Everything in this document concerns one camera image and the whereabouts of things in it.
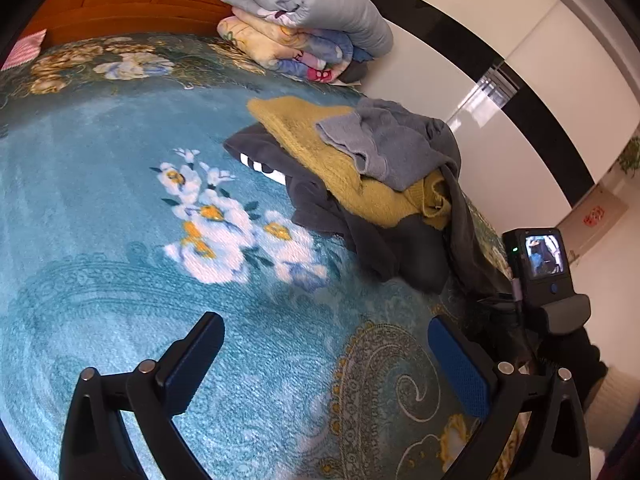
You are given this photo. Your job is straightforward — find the white black wardrobe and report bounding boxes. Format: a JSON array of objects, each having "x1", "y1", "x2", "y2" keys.
[{"x1": 363, "y1": 0, "x2": 639, "y2": 232}]

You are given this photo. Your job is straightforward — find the green potted plant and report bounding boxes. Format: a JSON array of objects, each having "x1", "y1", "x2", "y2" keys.
[{"x1": 617, "y1": 136, "x2": 640, "y2": 178}]

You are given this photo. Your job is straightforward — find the blue-grey sweatshirt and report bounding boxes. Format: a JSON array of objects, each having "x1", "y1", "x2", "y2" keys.
[{"x1": 316, "y1": 98, "x2": 461, "y2": 192}]

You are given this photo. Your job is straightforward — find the dark grey sweatpants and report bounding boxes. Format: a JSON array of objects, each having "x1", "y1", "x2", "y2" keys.
[{"x1": 224, "y1": 124, "x2": 511, "y2": 298}]

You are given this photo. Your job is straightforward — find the mustard yellow knit sweater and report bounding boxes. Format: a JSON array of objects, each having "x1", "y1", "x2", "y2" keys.
[{"x1": 247, "y1": 96, "x2": 452, "y2": 231}]

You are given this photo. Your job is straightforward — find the teal floral bed blanket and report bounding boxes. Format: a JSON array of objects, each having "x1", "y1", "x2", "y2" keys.
[{"x1": 0, "y1": 32, "x2": 532, "y2": 480}]

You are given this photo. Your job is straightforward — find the floral folded quilt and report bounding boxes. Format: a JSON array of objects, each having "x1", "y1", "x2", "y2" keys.
[{"x1": 217, "y1": 8, "x2": 372, "y2": 84}]

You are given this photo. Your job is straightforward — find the beige door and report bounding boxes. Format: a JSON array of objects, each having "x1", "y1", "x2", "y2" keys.
[{"x1": 558, "y1": 184, "x2": 628, "y2": 264}]

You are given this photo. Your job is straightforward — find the light blue folded quilt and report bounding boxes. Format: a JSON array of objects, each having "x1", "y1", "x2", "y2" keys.
[{"x1": 221, "y1": 0, "x2": 394, "y2": 58}]

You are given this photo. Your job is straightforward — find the right hand in glove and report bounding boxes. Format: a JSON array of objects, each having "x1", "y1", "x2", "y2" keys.
[{"x1": 567, "y1": 328, "x2": 608, "y2": 411}]

